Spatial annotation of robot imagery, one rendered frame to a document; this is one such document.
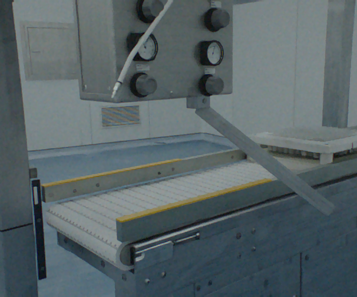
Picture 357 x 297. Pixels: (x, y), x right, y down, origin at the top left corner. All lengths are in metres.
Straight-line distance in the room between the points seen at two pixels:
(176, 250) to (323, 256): 0.52
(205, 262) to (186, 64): 0.35
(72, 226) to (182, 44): 0.37
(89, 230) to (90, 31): 0.32
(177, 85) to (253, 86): 5.17
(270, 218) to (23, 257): 0.48
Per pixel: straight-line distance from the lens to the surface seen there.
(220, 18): 0.68
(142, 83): 0.59
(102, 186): 0.96
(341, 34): 1.59
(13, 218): 0.91
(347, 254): 1.28
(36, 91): 5.91
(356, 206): 1.17
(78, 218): 0.82
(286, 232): 0.96
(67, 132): 6.03
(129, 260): 0.71
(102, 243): 0.73
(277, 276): 1.06
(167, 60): 0.64
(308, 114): 5.13
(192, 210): 0.75
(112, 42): 0.60
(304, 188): 0.82
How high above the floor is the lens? 1.11
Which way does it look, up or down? 10 degrees down
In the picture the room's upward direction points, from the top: 1 degrees counter-clockwise
